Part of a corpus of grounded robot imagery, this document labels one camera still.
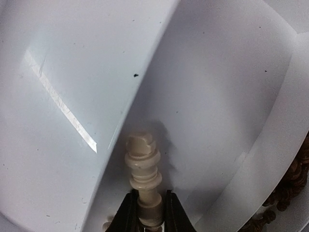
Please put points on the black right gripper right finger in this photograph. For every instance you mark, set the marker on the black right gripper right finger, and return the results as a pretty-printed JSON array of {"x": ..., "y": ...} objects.
[{"x": 175, "y": 217}]

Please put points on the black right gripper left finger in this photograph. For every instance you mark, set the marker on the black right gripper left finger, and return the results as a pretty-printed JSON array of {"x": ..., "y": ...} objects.
[{"x": 126, "y": 219}]

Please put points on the pile of white chess pieces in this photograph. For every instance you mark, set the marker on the pile of white chess pieces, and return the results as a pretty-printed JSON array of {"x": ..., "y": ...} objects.
[{"x": 108, "y": 222}]

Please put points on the pile of dark chess pieces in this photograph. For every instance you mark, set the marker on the pile of dark chess pieces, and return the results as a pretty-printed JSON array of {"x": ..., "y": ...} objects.
[{"x": 290, "y": 186}]

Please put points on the white divided plastic tray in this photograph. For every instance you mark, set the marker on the white divided plastic tray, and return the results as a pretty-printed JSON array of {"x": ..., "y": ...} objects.
[{"x": 222, "y": 85}]

